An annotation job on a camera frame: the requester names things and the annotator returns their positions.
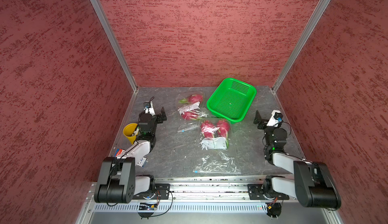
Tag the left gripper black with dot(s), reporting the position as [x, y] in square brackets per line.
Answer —
[158, 116]

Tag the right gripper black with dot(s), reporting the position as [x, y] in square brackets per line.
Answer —
[258, 119]

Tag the clear zip-top bag front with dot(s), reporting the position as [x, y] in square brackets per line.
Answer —
[223, 162]

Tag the clear zip-top bag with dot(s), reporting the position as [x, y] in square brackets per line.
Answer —
[223, 162]
[189, 125]

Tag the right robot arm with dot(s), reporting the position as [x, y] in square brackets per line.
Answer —
[312, 184]

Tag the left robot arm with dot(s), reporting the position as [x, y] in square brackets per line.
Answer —
[117, 181]

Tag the clear zip-top bag rear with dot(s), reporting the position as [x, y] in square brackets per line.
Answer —
[189, 125]

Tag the rear bag lower dragon fruit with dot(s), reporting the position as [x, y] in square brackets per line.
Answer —
[192, 115]

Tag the bag dragon fruit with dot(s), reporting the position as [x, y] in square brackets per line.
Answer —
[192, 115]
[192, 99]

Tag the rear bag upper dragon fruit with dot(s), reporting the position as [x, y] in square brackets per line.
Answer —
[192, 99]

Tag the white paper card rear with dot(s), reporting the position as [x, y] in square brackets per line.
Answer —
[189, 107]

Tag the white paper card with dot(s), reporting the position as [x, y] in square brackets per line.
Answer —
[214, 143]
[189, 107]

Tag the green plastic basket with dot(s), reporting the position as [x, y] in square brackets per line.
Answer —
[231, 100]

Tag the yellow cup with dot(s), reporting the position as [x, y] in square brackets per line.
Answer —
[131, 131]

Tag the white paper card front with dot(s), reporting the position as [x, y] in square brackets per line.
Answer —
[214, 143]

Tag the left corner aluminium profile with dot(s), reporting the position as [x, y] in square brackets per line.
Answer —
[97, 6]

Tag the corner aluminium profile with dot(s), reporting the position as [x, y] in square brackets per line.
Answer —
[97, 6]
[305, 35]

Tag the right corner aluminium profile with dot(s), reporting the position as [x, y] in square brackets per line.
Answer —
[305, 35]

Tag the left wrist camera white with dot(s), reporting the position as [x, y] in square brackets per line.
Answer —
[149, 108]

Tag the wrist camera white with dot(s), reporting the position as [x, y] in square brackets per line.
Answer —
[149, 108]
[276, 119]

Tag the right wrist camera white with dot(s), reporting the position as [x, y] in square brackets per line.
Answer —
[276, 119]

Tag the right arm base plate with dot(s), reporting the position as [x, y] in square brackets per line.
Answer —
[255, 192]

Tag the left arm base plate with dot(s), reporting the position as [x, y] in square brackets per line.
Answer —
[161, 192]

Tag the aluminium rail frame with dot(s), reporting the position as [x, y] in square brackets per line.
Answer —
[214, 199]

